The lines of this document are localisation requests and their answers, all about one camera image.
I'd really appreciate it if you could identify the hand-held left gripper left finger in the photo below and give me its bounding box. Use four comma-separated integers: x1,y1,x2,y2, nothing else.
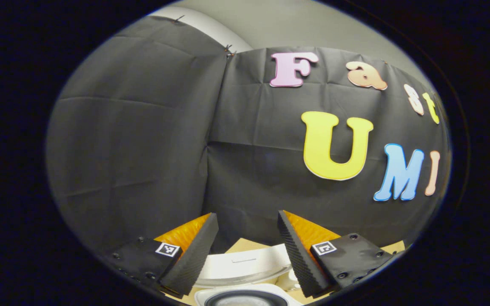
107,212,219,298

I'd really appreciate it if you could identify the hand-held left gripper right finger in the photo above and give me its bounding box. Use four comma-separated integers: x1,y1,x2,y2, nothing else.
277,210,399,298

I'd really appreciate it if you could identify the white rice cooker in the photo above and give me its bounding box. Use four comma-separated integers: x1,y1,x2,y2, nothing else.
193,243,303,306

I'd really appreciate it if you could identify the black backdrop cloth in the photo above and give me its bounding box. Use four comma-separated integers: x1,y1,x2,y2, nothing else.
45,15,452,255

